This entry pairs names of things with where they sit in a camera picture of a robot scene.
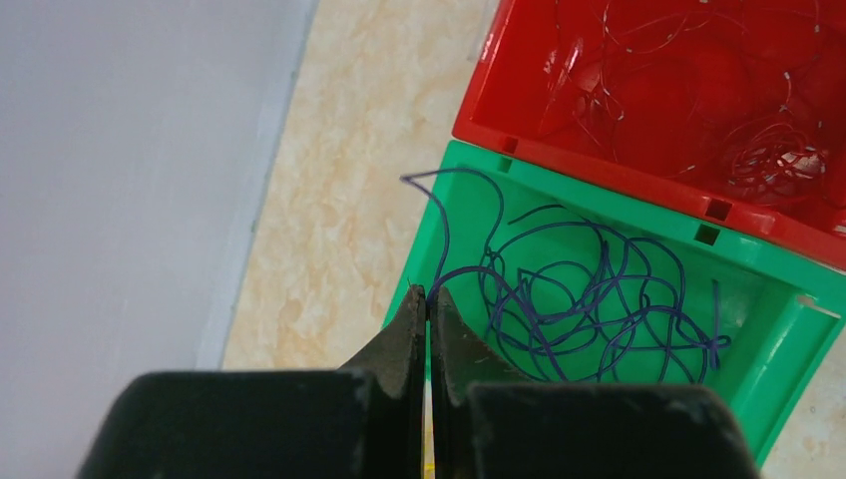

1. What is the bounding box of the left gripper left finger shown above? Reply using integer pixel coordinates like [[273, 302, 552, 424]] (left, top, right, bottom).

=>
[[78, 285, 427, 478]]

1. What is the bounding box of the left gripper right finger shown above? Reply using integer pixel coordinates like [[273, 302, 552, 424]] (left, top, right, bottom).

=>
[[429, 288, 759, 478]]

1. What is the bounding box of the green plastic bin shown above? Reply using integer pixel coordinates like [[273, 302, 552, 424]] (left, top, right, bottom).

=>
[[396, 142, 845, 462]]

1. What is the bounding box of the purple thin cable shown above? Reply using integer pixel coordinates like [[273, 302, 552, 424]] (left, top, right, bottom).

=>
[[482, 203, 733, 386], [399, 168, 550, 381]]

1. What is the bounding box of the red plastic bin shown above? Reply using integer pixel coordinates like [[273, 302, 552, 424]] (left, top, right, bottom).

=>
[[453, 1, 845, 268]]

